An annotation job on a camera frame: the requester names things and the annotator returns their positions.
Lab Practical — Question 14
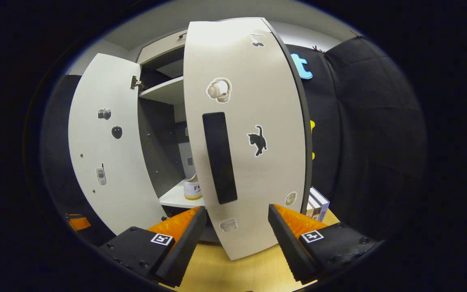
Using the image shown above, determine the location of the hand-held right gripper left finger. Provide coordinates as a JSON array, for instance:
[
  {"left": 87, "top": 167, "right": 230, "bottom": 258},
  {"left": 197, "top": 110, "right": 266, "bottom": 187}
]
[{"left": 98, "top": 206, "right": 208, "bottom": 287}]

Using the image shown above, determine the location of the white cabinet drawer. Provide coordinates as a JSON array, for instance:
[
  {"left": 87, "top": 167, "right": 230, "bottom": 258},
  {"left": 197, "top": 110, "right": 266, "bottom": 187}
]
[{"left": 136, "top": 30, "right": 189, "bottom": 65}]

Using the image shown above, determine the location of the black door handle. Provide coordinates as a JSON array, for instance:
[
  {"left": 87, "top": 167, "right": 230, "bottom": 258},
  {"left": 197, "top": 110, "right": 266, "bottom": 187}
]
[{"left": 202, "top": 112, "right": 238, "bottom": 205}]

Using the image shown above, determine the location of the white canvas shoe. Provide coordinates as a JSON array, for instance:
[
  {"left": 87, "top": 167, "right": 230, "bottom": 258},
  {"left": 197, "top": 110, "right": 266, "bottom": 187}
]
[{"left": 184, "top": 174, "right": 203, "bottom": 200}]

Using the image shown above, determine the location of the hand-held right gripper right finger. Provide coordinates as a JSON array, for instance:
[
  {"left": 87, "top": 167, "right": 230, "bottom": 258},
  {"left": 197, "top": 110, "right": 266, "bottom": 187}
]
[{"left": 268, "top": 204, "right": 380, "bottom": 284}]

